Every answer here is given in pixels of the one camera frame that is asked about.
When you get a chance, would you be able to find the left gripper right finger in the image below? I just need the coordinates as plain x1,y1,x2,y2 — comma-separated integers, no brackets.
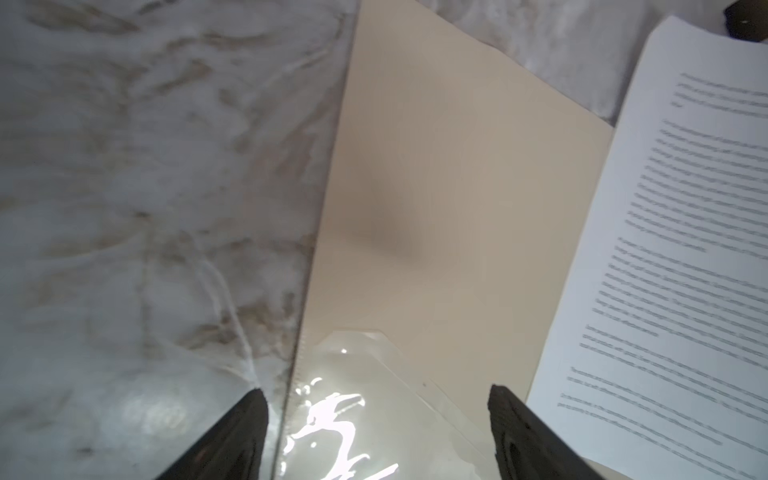
487,385,603,480

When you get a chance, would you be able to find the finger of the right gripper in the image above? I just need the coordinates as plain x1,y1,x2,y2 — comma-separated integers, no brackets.
723,0,768,42

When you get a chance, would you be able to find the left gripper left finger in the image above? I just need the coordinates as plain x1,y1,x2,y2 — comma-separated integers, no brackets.
157,389,269,480

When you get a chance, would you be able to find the white text sheet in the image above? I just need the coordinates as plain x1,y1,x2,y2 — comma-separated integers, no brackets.
527,16,767,479

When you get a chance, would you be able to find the beige manila folder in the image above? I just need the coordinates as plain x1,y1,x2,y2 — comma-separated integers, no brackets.
271,0,634,480

